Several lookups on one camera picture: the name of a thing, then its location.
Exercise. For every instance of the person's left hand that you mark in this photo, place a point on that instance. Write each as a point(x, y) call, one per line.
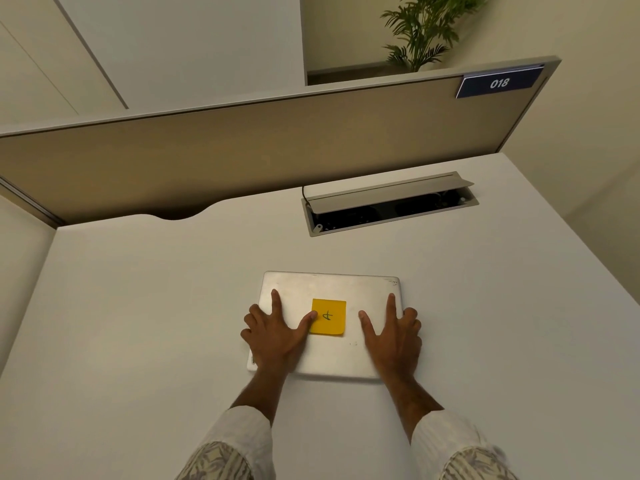
point(274, 342)

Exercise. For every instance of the person's right hand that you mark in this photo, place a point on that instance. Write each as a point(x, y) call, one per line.
point(395, 344)

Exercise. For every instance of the person's left thumb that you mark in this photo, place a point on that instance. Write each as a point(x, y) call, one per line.
point(307, 324)

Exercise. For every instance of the person's right middle finger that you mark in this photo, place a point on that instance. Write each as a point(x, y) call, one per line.
point(410, 314)

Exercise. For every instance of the person's left middle finger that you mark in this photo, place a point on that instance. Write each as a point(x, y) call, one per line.
point(255, 313)

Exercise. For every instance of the person's right thumb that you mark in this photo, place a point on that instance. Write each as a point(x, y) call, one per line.
point(368, 324)

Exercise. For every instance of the silver laptop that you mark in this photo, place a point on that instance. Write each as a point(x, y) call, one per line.
point(330, 357)

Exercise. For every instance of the person's left forearm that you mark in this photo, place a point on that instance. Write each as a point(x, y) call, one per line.
point(240, 424)

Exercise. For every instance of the person's right forearm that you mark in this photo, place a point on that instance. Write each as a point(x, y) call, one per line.
point(440, 429)

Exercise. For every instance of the yellow sticky note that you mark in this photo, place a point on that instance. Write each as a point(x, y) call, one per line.
point(332, 318)

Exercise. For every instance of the beige desk divider panel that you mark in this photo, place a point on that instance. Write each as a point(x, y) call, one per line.
point(250, 144)

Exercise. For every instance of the dark blue label plate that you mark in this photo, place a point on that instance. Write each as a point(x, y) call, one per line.
point(499, 82)

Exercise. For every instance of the green potted palm plant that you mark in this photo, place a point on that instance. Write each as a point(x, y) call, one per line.
point(425, 29)

